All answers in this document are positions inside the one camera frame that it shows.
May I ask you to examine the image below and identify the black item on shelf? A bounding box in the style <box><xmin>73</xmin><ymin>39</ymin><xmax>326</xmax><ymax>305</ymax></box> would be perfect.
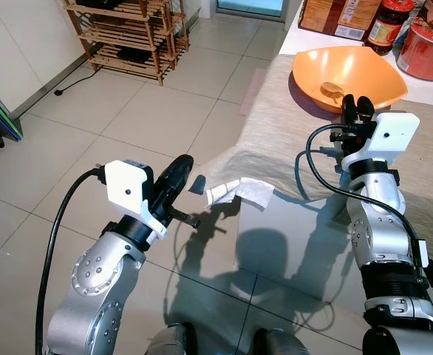
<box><xmin>116</xmin><ymin>46</ymin><xmax>155</xmax><ymax>64</ymax></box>

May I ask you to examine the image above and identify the glass door pane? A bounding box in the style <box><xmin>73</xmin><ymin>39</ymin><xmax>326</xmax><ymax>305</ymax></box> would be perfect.
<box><xmin>216</xmin><ymin>0</ymin><xmax>286</xmax><ymax>19</ymax></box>

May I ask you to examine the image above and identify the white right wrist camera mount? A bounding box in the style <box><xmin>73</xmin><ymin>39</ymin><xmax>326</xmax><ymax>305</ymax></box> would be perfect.
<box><xmin>340</xmin><ymin>112</ymin><xmax>421</xmax><ymax>175</ymax></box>

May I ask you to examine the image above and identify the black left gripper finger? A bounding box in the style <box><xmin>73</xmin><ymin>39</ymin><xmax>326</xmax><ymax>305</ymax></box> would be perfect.
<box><xmin>165</xmin><ymin>154</ymin><xmax>195</xmax><ymax>211</ymax></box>
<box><xmin>154</xmin><ymin>154</ymin><xmax>188</xmax><ymax>203</ymax></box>

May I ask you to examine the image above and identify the red instant noodle bowl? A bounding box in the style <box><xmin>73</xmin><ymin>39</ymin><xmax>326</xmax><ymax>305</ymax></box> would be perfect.
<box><xmin>397</xmin><ymin>18</ymin><xmax>433</xmax><ymax>82</ymax></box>

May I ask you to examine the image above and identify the grey robot left leg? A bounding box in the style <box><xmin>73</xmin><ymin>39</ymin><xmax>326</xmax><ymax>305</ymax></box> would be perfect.
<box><xmin>146</xmin><ymin>322</ymin><xmax>200</xmax><ymax>355</ymax></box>

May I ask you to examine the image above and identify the brown cardboard food box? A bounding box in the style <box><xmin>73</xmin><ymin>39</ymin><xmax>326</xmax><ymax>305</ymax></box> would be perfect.
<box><xmin>299</xmin><ymin>0</ymin><xmax>384</xmax><ymax>42</ymax></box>

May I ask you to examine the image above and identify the white folded napkin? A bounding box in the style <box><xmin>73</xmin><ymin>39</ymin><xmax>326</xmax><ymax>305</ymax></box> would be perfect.
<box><xmin>205</xmin><ymin>177</ymin><xmax>276</xmax><ymax>209</ymax></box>

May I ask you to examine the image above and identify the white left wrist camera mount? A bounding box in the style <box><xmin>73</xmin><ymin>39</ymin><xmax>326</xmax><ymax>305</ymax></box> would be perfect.
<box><xmin>103</xmin><ymin>159</ymin><xmax>166</xmax><ymax>246</ymax></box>

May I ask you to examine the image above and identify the wooden slatted shelf rack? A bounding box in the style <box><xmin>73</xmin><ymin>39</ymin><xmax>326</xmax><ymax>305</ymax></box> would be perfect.
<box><xmin>61</xmin><ymin>0</ymin><xmax>192</xmax><ymax>87</ymax></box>

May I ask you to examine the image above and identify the black floor power cable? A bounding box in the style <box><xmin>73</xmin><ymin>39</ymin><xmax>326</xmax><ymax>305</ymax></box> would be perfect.
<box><xmin>53</xmin><ymin>62</ymin><xmax>100</xmax><ymax>98</ymax></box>

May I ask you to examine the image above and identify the orange plastic bowl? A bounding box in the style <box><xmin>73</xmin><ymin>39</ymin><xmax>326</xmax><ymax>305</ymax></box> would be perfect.
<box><xmin>291</xmin><ymin>46</ymin><xmax>409</xmax><ymax>115</ymax></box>

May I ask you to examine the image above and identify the small tan round piece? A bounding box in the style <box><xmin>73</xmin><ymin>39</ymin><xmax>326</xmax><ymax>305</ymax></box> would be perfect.
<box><xmin>319</xmin><ymin>81</ymin><xmax>345</xmax><ymax>101</ymax></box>

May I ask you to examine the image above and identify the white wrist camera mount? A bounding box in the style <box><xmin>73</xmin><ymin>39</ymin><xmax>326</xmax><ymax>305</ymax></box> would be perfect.
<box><xmin>340</xmin><ymin>112</ymin><xmax>421</xmax><ymax>175</ymax></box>
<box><xmin>103</xmin><ymin>159</ymin><xmax>166</xmax><ymax>246</ymax></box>

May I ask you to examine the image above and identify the beige woven tablecloth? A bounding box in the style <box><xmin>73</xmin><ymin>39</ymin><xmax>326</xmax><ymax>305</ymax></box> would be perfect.
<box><xmin>194</xmin><ymin>55</ymin><xmax>433</xmax><ymax>268</ymax></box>

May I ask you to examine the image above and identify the grey robot leg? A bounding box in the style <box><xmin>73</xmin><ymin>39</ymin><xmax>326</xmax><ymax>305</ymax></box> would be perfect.
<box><xmin>253</xmin><ymin>328</ymin><xmax>310</xmax><ymax>355</ymax></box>
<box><xmin>146</xmin><ymin>322</ymin><xmax>200</xmax><ymax>355</ymax></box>

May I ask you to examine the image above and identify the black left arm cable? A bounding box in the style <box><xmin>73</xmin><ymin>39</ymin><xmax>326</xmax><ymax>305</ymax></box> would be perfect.
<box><xmin>35</xmin><ymin>168</ymin><xmax>107</xmax><ymax>355</ymax></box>

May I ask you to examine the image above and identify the grey robot right leg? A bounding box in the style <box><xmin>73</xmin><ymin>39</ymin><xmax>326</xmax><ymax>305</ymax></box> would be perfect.
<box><xmin>253</xmin><ymin>328</ymin><xmax>310</xmax><ymax>355</ymax></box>

